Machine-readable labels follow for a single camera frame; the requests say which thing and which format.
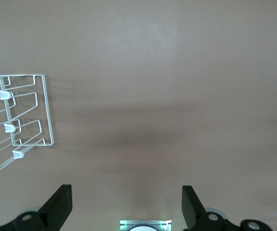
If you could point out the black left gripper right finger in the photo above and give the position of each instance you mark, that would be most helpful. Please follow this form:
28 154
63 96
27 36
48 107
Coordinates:
196 214

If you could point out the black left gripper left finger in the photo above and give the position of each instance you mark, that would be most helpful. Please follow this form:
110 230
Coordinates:
54 211

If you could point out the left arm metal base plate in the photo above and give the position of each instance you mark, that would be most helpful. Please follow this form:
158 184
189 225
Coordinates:
125 227

